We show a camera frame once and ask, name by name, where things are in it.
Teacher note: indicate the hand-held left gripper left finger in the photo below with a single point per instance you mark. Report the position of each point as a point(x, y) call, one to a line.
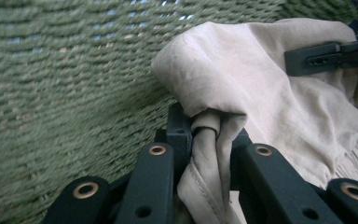
point(178, 130)

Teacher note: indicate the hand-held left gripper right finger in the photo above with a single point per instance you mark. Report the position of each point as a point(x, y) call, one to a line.
point(235, 165)

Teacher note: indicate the khaki pants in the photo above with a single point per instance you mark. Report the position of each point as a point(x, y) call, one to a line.
point(245, 77)

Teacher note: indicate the green woven basket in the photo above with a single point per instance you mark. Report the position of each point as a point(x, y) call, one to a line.
point(59, 93)

